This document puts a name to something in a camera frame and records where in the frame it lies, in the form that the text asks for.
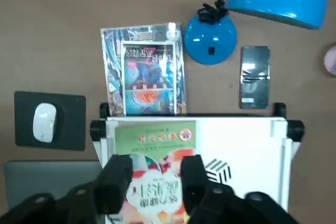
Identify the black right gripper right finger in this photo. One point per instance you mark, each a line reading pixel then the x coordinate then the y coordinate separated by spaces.
pixel 197 192

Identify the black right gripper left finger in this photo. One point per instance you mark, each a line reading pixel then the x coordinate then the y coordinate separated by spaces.
pixel 113 187

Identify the green cover recipe book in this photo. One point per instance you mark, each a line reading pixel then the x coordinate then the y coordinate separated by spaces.
pixel 155 142

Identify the white folding book stand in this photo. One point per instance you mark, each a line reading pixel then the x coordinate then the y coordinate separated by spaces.
pixel 249 150

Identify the grey closed laptop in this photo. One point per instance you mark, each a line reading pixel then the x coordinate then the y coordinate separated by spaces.
pixel 47 179

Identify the black mouse pad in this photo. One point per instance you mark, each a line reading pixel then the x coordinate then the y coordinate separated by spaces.
pixel 71 119

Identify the white computer mouse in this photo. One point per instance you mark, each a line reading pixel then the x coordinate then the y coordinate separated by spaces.
pixel 44 123

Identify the plastic wrapped blue magazine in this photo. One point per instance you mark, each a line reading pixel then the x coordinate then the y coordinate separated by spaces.
pixel 147 77

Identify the black foldable phone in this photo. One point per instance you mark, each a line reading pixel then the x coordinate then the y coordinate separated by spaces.
pixel 254 77

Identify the pink pen cup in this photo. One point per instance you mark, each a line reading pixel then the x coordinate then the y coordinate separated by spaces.
pixel 331 61

